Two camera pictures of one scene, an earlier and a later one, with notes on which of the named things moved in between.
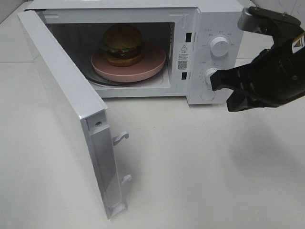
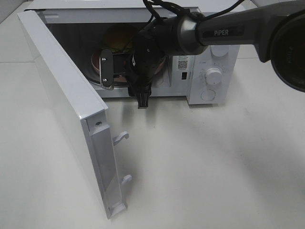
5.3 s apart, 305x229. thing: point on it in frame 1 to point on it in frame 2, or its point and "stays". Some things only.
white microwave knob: (208, 73) stays
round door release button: (208, 95) stays
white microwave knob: (219, 46) stays
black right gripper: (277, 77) to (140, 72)
